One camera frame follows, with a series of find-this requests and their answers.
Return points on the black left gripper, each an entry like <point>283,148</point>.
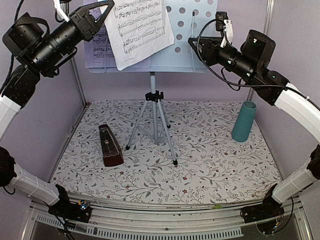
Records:
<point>86,22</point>

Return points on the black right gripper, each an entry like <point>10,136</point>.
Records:
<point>211,45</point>

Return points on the light blue music stand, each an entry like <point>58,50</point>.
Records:
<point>186,17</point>

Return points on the white sheet music page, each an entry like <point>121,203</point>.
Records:
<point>137,29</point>

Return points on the purple sheet music page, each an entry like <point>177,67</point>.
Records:
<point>99,55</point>

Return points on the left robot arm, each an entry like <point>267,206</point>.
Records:
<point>41,53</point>

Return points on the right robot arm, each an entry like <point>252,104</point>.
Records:
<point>250,63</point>

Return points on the teal cup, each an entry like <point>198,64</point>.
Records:
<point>244,122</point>

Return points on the floral patterned table mat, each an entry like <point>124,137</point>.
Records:
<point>200,164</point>

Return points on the brown wooden metronome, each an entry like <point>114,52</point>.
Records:
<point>111,151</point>

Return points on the left aluminium frame post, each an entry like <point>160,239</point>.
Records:
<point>77,81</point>

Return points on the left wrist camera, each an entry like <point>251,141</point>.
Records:
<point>61,10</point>

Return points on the aluminium base frame rail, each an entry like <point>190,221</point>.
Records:
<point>124,220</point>

